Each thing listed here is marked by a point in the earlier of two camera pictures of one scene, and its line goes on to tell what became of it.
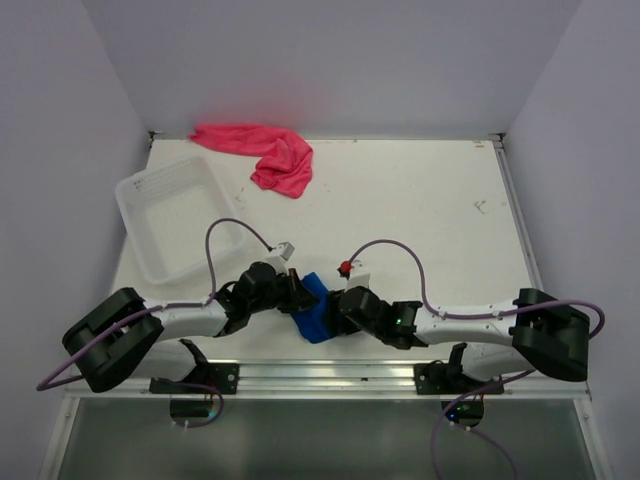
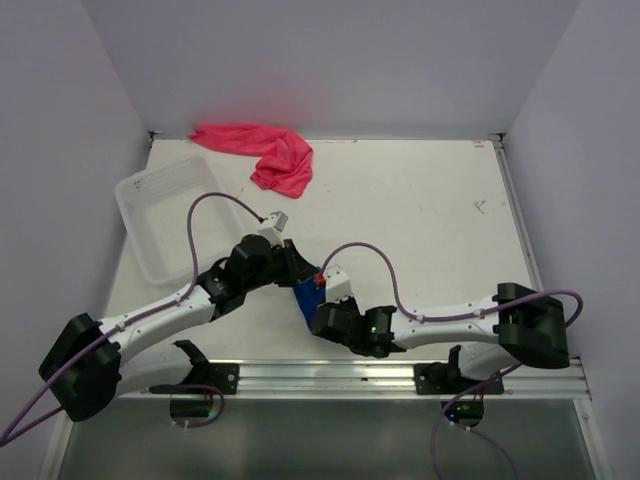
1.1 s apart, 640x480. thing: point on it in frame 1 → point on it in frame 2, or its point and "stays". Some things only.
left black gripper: x=299 y=297 → x=297 y=268
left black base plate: x=211 y=378 stays
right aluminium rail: x=499 y=140 stays
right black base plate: x=442 y=378 stays
